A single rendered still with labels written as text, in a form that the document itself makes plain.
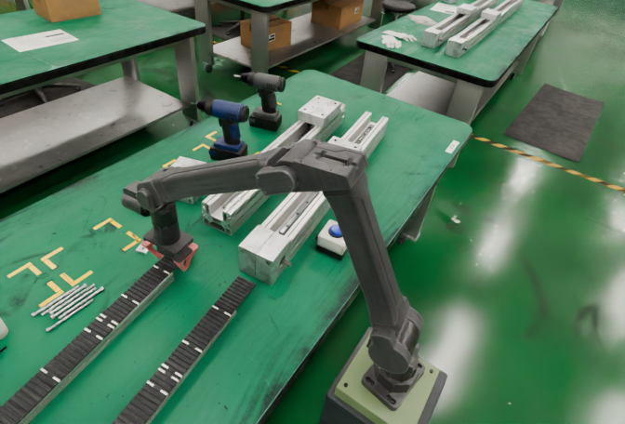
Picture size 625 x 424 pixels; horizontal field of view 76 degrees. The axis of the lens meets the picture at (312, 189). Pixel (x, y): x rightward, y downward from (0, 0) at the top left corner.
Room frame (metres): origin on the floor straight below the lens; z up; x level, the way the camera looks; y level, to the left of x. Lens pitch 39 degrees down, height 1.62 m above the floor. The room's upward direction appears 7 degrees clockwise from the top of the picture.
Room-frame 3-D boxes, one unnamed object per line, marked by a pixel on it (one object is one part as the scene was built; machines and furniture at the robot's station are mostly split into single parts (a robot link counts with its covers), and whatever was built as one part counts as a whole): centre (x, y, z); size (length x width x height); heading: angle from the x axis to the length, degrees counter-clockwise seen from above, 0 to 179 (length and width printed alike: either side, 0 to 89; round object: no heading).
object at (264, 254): (0.69, 0.09, 0.83); 0.12 x 0.09 x 0.10; 67
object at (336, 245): (0.80, -0.07, 0.81); 0.10 x 0.08 x 0.06; 67
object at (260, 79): (1.43, 0.25, 0.89); 0.20 x 0.08 x 0.22; 80
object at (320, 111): (1.41, 0.01, 0.87); 0.16 x 0.11 x 0.07; 157
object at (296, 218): (1.10, -0.07, 0.82); 0.80 x 0.10 x 0.09; 157
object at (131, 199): (0.66, 0.37, 1.02); 0.12 x 0.09 x 0.12; 67
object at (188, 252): (0.64, 0.31, 0.85); 0.07 x 0.07 x 0.09; 67
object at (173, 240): (0.65, 0.33, 0.92); 0.10 x 0.07 x 0.07; 67
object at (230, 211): (1.18, 0.10, 0.82); 0.80 x 0.10 x 0.09; 157
